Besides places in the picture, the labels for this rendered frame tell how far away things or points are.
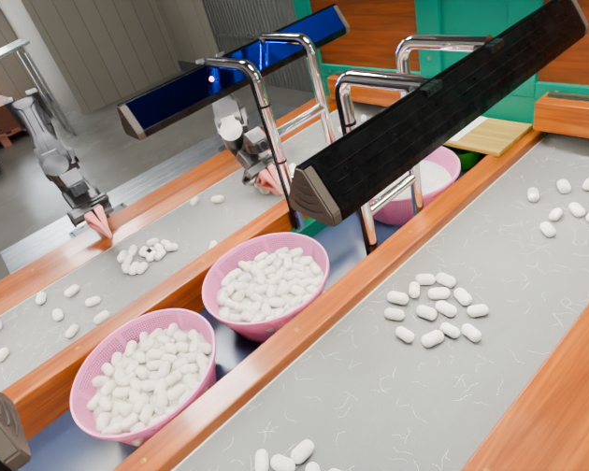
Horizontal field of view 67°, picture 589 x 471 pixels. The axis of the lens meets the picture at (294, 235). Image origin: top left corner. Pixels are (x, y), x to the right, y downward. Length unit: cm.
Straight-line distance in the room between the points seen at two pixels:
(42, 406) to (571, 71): 128
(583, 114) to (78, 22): 532
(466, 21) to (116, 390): 112
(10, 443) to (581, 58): 116
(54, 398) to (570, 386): 86
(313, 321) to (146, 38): 551
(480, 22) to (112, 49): 508
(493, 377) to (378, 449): 20
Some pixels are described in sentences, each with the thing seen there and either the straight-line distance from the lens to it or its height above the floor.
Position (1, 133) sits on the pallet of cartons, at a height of 14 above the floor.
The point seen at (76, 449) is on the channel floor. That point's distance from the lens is 97.
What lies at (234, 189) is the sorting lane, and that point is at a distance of 130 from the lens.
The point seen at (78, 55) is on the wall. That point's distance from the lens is 585.
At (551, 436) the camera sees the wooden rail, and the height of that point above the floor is 76.
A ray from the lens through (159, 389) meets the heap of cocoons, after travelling 85.
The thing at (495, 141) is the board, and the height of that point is 78.
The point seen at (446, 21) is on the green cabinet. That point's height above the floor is 101.
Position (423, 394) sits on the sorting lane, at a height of 74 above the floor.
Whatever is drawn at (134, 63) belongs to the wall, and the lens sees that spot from 604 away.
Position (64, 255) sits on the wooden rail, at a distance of 132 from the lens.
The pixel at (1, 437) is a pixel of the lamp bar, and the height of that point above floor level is 107.
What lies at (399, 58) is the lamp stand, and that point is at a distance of 85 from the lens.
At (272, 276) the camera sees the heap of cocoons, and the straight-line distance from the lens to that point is 96.
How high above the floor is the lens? 134
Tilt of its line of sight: 36 degrees down
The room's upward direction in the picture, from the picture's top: 18 degrees counter-clockwise
